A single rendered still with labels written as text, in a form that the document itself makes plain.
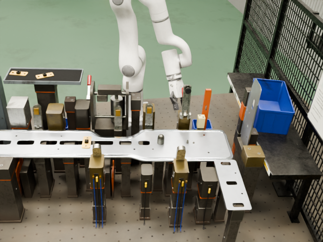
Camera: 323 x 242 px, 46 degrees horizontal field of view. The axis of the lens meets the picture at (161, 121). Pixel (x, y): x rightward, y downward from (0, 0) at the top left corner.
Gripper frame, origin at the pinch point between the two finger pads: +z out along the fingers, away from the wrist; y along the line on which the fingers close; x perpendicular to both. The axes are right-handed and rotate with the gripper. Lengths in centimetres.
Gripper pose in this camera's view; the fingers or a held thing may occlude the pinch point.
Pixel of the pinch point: (180, 106)
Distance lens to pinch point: 210.7
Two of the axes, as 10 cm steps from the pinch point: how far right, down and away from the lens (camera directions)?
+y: 4.9, -2.6, 8.3
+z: 2.1, 9.6, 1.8
